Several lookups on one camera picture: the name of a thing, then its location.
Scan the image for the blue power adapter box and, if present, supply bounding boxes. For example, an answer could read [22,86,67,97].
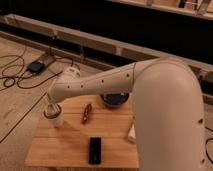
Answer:
[27,61,45,74]

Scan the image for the red chili pepper toy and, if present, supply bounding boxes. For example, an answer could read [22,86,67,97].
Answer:
[82,103,92,124]

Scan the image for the black floor cables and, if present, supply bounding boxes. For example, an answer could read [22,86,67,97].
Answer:
[0,43,74,90]

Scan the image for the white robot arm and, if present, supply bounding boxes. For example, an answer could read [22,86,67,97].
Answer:
[44,58,206,171]

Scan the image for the black remote control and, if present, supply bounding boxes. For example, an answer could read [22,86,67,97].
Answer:
[89,137,101,164]

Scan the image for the white lotion bottle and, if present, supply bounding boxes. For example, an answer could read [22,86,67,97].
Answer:
[127,126,136,143]

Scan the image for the wooden table board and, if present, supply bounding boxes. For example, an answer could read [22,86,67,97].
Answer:
[25,95,139,168]

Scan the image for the dark blue bowl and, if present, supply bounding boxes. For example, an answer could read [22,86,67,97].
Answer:
[100,93,129,108]

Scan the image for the black cable at right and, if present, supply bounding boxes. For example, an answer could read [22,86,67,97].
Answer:
[204,126,213,165]

